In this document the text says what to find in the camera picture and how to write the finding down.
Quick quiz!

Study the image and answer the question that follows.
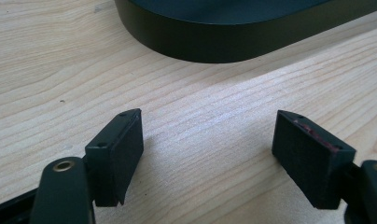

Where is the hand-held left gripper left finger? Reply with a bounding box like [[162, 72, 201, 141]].
[[84, 107, 145, 208]]

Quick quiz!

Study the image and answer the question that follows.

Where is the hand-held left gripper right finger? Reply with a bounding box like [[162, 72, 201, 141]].
[[272, 109, 357, 210]]

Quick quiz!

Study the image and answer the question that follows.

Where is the black rounded tray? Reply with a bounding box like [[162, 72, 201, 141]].
[[114, 0, 377, 64]]

